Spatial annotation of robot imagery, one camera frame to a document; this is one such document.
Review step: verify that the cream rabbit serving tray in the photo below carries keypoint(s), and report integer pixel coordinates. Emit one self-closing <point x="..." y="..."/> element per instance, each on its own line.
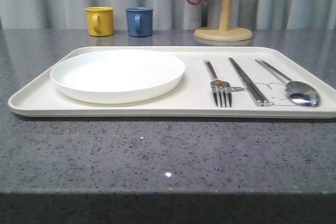
<point x="192" y="96"/>

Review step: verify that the silver metal fork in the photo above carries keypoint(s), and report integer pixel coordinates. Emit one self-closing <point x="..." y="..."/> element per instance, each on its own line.
<point x="220" y="89"/>

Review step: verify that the blue enamel mug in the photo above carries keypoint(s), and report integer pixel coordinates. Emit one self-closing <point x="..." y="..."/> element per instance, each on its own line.
<point x="139" y="21"/>

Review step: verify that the wooden mug tree stand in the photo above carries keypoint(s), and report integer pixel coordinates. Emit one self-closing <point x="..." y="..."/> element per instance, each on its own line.
<point x="224" y="32"/>

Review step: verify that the white round plate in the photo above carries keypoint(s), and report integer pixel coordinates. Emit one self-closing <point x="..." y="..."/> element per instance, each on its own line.
<point x="118" y="76"/>

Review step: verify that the silver metal spoon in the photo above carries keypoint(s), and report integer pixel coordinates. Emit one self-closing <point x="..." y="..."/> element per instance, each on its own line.
<point x="300" y="93"/>

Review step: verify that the grey pleated curtain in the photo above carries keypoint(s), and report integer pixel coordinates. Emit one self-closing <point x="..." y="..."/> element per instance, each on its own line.
<point x="173" y="14"/>

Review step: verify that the yellow enamel mug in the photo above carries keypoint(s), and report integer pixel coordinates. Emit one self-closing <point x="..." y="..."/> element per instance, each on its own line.
<point x="100" y="21"/>

